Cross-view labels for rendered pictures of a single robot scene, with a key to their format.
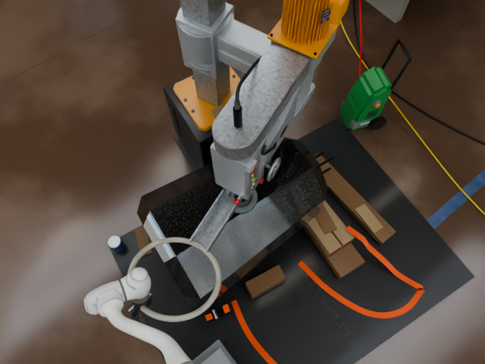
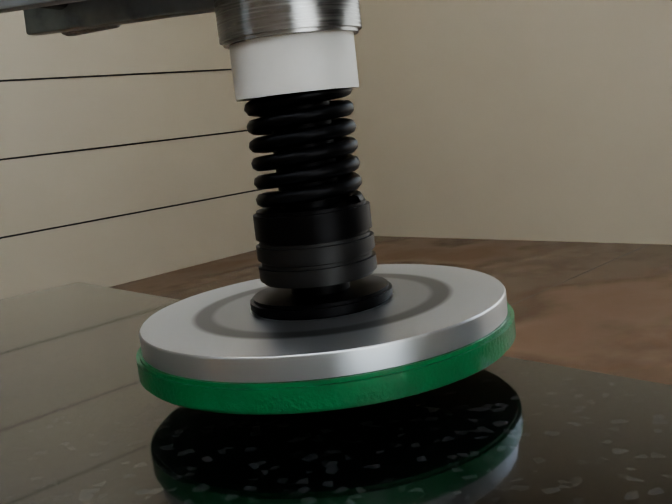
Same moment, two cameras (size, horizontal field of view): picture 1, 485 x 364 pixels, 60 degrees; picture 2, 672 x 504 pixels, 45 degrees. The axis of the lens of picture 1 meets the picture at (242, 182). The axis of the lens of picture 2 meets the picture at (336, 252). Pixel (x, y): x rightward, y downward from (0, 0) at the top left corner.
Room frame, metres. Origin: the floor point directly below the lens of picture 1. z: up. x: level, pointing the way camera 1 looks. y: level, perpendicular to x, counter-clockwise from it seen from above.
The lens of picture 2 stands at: (1.12, 0.48, 1.02)
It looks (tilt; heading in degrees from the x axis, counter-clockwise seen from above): 9 degrees down; 262
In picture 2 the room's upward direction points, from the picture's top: 7 degrees counter-clockwise
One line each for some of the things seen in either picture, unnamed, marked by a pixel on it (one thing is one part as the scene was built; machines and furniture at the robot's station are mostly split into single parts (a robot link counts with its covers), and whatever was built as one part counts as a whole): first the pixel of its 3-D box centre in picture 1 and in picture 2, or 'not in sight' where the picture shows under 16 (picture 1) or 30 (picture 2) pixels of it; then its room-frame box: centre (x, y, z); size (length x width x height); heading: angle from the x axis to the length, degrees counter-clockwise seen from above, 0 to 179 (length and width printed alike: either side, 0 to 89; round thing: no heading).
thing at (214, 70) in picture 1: (207, 37); not in sight; (2.00, 0.20, 1.36); 0.35 x 0.35 x 0.41
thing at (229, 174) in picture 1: (247, 152); not in sight; (1.14, -0.03, 1.37); 0.36 x 0.22 x 0.45; 148
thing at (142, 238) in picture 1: (143, 240); not in sight; (1.08, 0.84, 0.02); 0.25 x 0.10 x 0.01; 17
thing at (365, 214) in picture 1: (369, 218); not in sight; (1.21, -1.04, 0.09); 0.25 x 0.10 x 0.01; 31
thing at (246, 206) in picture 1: (240, 196); (323, 311); (1.07, 0.01, 0.91); 0.21 x 0.21 x 0.01
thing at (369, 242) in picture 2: not in sight; (315, 245); (1.07, 0.01, 0.95); 0.07 x 0.07 x 0.01
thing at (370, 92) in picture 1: (372, 89); not in sight; (2.28, -1.14, 0.43); 0.35 x 0.35 x 0.87; 15
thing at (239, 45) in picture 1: (233, 43); not in sight; (1.88, 0.04, 1.41); 0.74 x 0.34 x 0.25; 56
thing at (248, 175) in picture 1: (250, 178); not in sight; (0.95, -0.04, 1.42); 0.08 x 0.03 x 0.28; 148
